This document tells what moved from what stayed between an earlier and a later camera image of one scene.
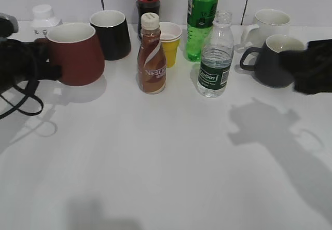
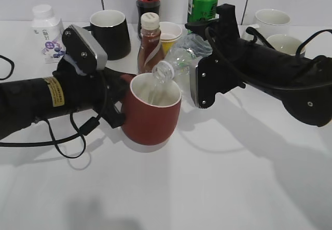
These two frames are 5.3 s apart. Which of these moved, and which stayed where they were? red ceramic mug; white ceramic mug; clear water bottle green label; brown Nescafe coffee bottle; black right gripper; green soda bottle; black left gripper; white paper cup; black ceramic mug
Moved: red ceramic mug; black right gripper; black left gripper; clear water bottle green label
Stayed: brown Nescafe coffee bottle; white ceramic mug; green soda bottle; white paper cup; black ceramic mug
